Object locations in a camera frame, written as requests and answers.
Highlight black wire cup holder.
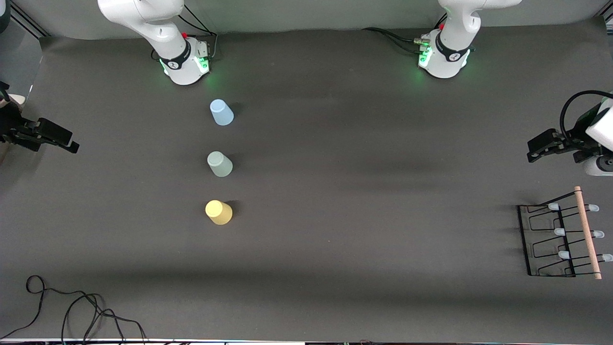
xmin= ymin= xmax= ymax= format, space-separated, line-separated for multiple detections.
xmin=516 ymin=186 xmax=613 ymax=280

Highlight pale green plastic cup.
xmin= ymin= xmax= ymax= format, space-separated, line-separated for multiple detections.
xmin=207 ymin=151 xmax=233 ymax=178

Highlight yellow plastic cup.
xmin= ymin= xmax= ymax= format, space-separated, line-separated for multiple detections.
xmin=205 ymin=200 xmax=233 ymax=225

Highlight pale blue plastic cup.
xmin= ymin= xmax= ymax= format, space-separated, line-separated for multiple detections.
xmin=210 ymin=99 xmax=235 ymax=126

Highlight dark grey table mat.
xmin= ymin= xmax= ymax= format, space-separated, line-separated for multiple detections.
xmin=0 ymin=17 xmax=613 ymax=342

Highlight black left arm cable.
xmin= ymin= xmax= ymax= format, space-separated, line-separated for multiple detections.
xmin=559 ymin=90 xmax=613 ymax=142

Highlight thin black loose cable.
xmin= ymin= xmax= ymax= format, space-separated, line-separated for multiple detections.
xmin=0 ymin=275 xmax=149 ymax=343

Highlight black right arm base cables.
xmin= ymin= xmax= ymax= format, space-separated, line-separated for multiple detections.
xmin=151 ymin=5 xmax=218 ymax=60

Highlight black arm base cables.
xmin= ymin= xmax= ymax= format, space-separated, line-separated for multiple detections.
xmin=362 ymin=27 xmax=431 ymax=53
xmin=151 ymin=5 xmax=218 ymax=60

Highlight black left arm base cables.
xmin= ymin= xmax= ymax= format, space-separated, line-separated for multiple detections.
xmin=362 ymin=27 xmax=431 ymax=53

